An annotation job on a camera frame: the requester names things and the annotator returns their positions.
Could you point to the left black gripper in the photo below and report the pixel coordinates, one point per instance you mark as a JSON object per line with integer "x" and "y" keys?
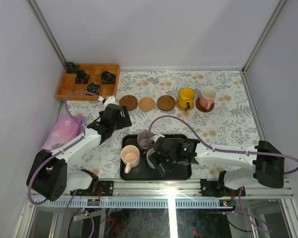
{"x": 125, "y": 116}

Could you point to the purple glass cup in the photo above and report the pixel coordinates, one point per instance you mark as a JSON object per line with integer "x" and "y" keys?
{"x": 145, "y": 139}

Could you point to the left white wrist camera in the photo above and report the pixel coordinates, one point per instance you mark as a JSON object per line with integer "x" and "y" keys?
{"x": 107, "y": 100}

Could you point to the purple printed cloth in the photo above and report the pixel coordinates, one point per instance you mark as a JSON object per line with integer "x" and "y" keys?
{"x": 65, "y": 130}

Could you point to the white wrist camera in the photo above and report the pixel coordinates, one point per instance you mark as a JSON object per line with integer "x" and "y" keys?
{"x": 155, "y": 138}
{"x": 107, "y": 100}

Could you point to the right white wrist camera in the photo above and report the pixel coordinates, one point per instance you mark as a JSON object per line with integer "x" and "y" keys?
{"x": 155, "y": 138}

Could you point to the yellow mug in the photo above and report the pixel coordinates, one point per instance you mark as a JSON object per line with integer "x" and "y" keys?
{"x": 186, "y": 97}

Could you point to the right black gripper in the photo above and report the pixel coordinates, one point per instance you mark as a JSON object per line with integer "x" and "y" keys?
{"x": 157, "y": 166}

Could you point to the brown wooden coaster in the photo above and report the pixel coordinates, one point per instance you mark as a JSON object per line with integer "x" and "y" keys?
{"x": 200, "y": 108}
{"x": 166, "y": 103}
{"x": 129, "y": 101}

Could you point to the black green rolled item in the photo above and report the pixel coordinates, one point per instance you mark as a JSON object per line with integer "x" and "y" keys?
{"x": 93, "y": 88}

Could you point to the black serving tray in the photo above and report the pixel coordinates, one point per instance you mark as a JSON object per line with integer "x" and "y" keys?
{"x": 143, "y": 171}

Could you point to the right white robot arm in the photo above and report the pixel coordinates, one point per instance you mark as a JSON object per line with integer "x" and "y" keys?
{"x": 262, "y": 164}

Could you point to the light blue mug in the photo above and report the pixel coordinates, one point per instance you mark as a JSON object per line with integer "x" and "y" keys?
{"x": 149, "y": 153}

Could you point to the woven rattan coaster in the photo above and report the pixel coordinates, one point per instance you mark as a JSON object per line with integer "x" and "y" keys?
{"x": 184, "y": 109}
{"x": 146, "y": 104}

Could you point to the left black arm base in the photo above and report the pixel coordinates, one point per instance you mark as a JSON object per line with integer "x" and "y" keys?
{"x": 102, "y": 188}

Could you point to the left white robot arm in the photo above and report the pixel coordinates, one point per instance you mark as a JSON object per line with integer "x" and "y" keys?
{"x": 49, "y": 175}

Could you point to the light pink mug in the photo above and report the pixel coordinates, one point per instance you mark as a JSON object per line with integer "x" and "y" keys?
{"x": 130, "y": 156}

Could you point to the aluminium front rail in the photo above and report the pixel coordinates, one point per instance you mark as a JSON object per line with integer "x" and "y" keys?
{"x": 148, "y": 194}

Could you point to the pink mug white inside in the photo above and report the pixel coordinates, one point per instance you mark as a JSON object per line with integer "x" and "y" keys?
{"x": 207, "y": 97}

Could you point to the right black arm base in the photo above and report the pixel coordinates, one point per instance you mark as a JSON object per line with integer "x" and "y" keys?
{"x": 215, "y": 188}

